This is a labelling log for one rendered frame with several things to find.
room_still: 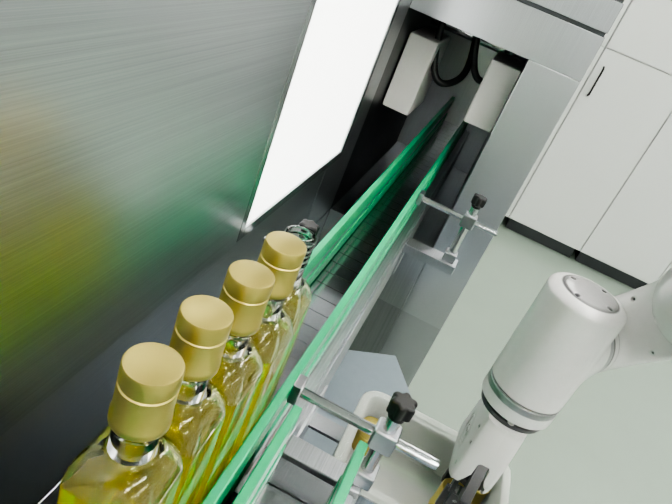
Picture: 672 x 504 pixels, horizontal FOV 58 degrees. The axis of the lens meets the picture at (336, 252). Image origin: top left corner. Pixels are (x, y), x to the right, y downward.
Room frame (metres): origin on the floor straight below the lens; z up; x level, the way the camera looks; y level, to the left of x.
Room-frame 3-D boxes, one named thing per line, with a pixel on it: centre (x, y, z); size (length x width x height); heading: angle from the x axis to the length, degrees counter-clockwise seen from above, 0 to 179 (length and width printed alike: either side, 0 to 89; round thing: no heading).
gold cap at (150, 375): (0.24, 0.07, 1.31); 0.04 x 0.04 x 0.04
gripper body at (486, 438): (0.56, -0.25, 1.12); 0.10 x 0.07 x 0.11; 170
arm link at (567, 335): (0.56, -0.25, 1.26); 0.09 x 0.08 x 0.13; 133
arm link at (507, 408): (0.56, -0.25, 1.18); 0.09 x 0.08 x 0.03; 170
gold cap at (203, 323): (0.30, 0.06, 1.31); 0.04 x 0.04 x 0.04
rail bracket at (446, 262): (1.11, -0.19, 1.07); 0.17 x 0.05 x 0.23; 82
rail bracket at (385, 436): (0.47, -0.10, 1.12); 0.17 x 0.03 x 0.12; 82
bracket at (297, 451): (0.48, -0.08, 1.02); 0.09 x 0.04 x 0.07; 82
